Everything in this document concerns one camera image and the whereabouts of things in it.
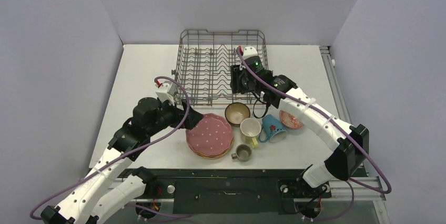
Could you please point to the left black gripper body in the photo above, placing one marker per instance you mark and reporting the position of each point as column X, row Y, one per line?
column 169, row 115

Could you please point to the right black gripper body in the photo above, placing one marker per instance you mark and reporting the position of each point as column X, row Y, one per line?
column 239, row 80

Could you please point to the dark brown glazed bowl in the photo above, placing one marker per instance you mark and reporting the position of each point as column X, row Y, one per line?
column 236, row 113

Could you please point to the grey wire dish rack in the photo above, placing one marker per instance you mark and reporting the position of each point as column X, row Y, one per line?
column 204, row 59

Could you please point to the blue handled white mug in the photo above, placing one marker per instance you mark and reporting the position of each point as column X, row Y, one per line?
column 273, row 129

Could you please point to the orange patterned small bowl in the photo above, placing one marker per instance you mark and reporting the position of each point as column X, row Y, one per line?
column 289, row 120

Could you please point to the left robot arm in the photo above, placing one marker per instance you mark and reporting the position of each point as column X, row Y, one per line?
column 90, row 201

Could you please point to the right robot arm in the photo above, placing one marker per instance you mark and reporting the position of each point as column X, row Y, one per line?
column 349, row 144

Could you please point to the pink polka dot plate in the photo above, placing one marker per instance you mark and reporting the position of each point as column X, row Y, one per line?
column 211, row 136

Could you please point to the yellow green mug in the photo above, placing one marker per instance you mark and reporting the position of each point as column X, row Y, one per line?
column 250, row 129

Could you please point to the yellow plate under pink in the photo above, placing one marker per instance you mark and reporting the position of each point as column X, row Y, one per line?
column 213, row 156

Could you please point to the small grey cup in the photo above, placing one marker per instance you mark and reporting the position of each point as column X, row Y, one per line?
column 242, row 153

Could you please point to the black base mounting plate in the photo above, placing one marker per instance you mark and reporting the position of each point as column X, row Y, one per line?
column 189, row 191

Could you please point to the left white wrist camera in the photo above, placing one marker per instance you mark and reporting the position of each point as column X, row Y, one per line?
column 166, row 92

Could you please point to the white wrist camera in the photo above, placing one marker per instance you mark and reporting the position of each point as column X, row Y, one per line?
column 166, row 92
column 247, row 52

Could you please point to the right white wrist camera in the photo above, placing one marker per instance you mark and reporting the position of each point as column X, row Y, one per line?
column 247, row 52

